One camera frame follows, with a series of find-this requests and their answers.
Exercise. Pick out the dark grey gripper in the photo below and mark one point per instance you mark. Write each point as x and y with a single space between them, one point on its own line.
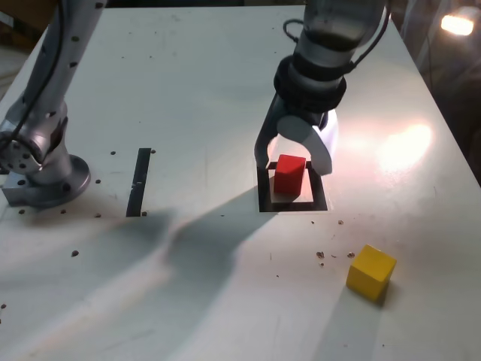
306 114

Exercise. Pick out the red cube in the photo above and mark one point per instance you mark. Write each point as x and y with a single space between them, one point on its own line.
288 176

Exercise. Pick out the yellow cube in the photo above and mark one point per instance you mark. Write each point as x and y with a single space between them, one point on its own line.
370 272

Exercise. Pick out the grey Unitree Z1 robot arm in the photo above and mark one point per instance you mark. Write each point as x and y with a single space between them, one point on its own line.
45 124

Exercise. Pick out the black tape square outline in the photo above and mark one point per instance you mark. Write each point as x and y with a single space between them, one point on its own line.
293 207

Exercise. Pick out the black tape strip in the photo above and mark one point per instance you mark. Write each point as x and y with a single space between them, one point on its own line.
138 184

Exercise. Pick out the bright warm lamp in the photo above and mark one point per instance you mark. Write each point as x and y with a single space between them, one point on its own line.
456 25

